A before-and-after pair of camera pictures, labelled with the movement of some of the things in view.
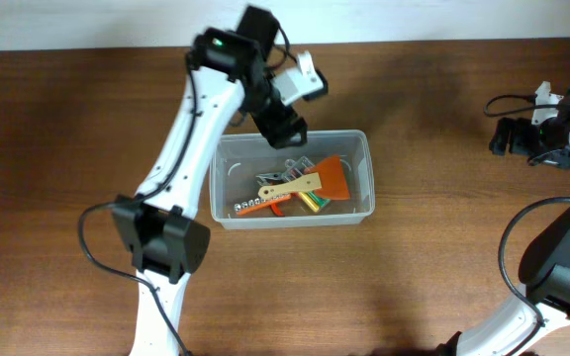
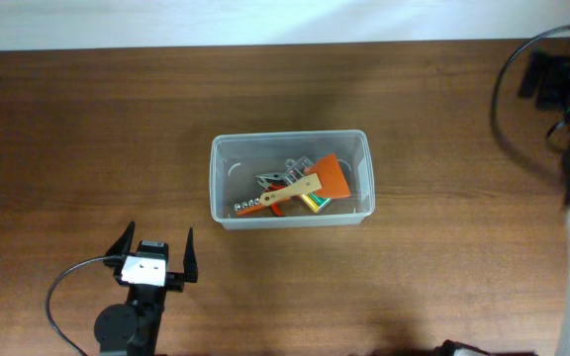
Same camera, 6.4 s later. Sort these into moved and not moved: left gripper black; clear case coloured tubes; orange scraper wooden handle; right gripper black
Moved: right gripper black; left gripper black
Not moved: orange scraper wooden handle; clear case coloured tubes
